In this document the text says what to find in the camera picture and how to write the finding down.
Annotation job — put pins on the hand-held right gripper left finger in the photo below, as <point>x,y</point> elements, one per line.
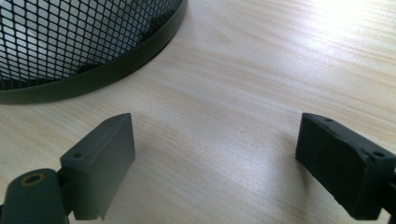
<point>99,168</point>

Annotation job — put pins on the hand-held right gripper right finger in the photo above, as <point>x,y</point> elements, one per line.
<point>342,165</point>

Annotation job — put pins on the black mesh bin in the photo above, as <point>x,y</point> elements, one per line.
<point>102,77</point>

